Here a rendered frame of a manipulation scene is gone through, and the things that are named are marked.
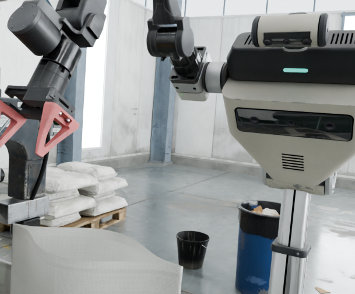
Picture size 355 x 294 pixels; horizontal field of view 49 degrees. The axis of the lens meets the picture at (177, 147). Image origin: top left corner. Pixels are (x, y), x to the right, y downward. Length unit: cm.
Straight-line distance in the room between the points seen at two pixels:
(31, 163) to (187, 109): 853
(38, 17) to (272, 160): 76
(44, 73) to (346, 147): 75
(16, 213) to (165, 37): 60
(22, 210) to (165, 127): 852
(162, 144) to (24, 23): 902
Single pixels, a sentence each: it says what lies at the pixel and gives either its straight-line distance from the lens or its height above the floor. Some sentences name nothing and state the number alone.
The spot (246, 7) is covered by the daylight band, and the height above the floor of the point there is 376.
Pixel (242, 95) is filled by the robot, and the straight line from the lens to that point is 105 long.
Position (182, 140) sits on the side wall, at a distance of 962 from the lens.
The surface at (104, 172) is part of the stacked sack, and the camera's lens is 443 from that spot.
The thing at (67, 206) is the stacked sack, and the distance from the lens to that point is 384.
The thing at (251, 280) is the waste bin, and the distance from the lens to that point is 308.
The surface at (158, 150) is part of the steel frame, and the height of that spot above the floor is 30.
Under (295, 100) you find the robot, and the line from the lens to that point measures 101.
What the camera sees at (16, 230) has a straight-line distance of 103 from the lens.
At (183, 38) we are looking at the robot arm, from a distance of 99.
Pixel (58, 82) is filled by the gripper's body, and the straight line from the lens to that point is 66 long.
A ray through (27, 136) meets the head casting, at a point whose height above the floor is 124.
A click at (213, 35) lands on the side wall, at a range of 953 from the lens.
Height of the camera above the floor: 134
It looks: 5 degrees down
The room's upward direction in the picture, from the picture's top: 4 degrees clockwise
